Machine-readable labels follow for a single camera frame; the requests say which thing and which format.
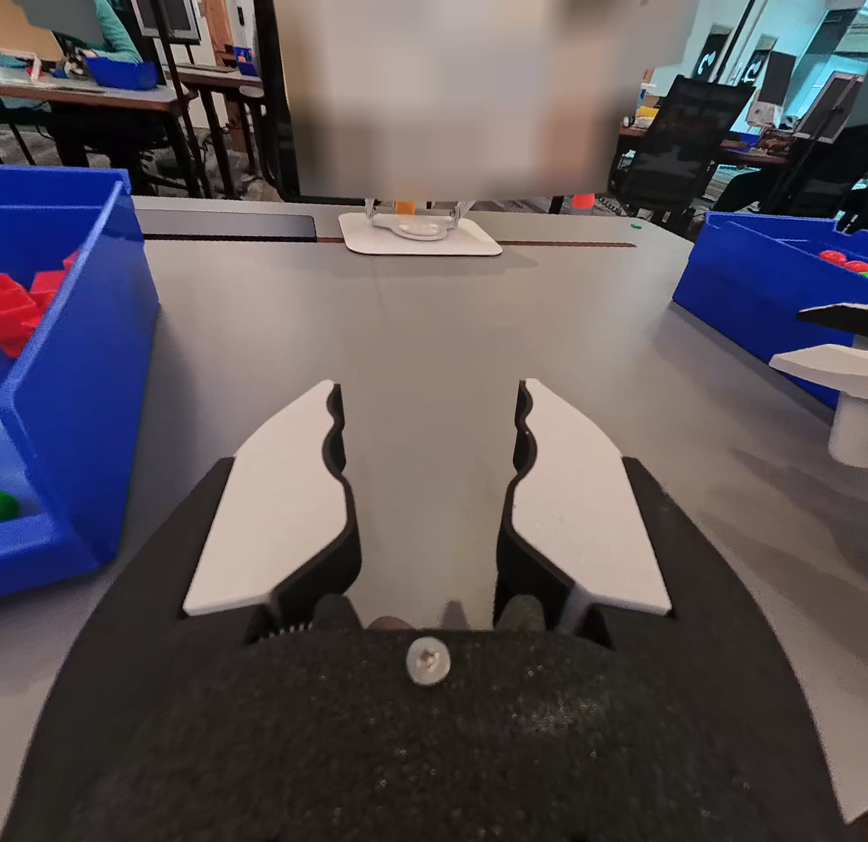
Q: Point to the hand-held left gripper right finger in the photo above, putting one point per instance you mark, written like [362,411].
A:
[586,517]

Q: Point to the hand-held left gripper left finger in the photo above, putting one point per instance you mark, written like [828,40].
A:
[271,517]

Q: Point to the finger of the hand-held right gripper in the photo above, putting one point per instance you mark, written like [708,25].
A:
[834,365]
[841,317]

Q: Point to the blue plastic bin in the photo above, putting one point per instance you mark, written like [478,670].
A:
[95,381]
[760,286]

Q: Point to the pile of colourful toy blocks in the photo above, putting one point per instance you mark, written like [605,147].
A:
[27,306]
[844,260]

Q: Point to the black office chair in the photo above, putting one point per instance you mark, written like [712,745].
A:
[814,150]
[685,144]

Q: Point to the orange traffic cone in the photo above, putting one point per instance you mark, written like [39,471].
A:
[582,202]

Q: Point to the white document stand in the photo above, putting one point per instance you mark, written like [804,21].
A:
[421,238]

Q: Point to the small orange cube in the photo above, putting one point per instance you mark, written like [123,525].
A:
[406,206]

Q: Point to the small blue tray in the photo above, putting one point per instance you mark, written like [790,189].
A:
[122,74]

